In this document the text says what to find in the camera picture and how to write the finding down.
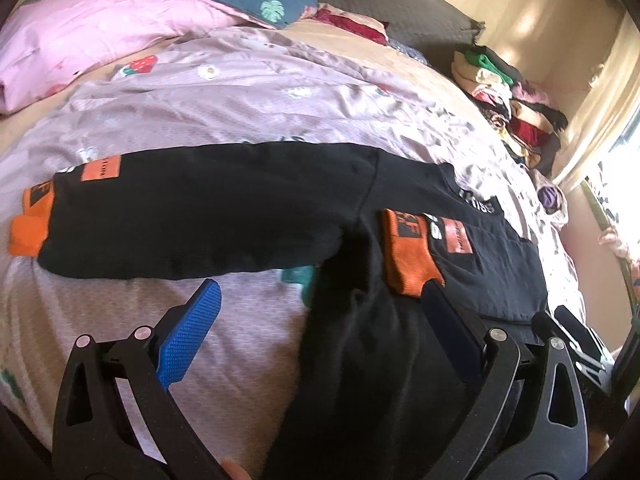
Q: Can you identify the pink printed blanket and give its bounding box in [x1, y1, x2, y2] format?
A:
[0, 25, 587, 463]

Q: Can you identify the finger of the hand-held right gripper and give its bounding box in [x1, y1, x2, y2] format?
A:
[554, 305, 610, 392]

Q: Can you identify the purple cloth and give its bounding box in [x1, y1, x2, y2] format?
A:
[531, 170, 572, 229]

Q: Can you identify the red and pink pillow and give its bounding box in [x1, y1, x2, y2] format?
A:
[312, 2, 392, 47]

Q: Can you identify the black sweater with orange cuffs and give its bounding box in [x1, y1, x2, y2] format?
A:
[9, 141, 551, 480]

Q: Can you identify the grey headboard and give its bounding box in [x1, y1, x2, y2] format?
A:
[295, 0, 487, 68]

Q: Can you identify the beige bed sheet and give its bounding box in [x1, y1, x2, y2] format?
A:
[270, 25, 503, 128]

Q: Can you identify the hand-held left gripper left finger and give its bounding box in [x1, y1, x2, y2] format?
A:
[50, 277, 231, 480]

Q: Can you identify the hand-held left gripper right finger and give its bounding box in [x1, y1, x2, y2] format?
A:
[421, 280, 592, 480]

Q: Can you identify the pink quilt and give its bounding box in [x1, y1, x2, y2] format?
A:
[0, 0, 261, 113]

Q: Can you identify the pile of folded clothes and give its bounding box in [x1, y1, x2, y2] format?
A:
[451, 45, 569, 172]

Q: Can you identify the cream curtain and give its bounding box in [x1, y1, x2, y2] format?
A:
[549, 10, 640, 194]

